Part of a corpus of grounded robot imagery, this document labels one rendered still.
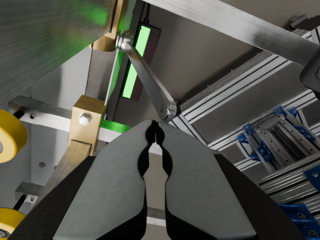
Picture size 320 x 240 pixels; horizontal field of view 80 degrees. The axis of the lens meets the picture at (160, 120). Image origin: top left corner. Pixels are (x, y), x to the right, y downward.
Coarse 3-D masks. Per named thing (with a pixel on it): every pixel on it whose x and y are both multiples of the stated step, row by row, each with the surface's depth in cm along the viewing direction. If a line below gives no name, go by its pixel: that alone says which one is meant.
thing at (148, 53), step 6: (150, 36) 39; (156, 36) 39; (150, 42) 40; (156, 42) 40; (150, 48) 40; (144, 54) 41; (150, 54) 41; (150, 60) 42; (138, 78) 44; (138, 84) 44; (138, 90) 45; (132, 96) 46; (138, 96) 46
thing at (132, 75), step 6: (144, 30) 38; (144, 36) 39; (138, 42) 39; (144, 42) 39; (138, 48) 40; (144, 48) 40; (132, 66) 42; (132, 72) 43; (132, 78) 43; (126, 84) 44; (132, 84) 44; (126, 90) 45; (126, 96) 46
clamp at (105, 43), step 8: (120, 0) 21; (128, 0) 25; (120, 8) 22; (120, 16) 22; (112, 24) 22; (120, 24) 24; (112, 32) 23; (96, 40) 23; (104, 40) 24; (112, 40) 24; (96, 48) 24; (104, 48) 24; (112, 48) 25
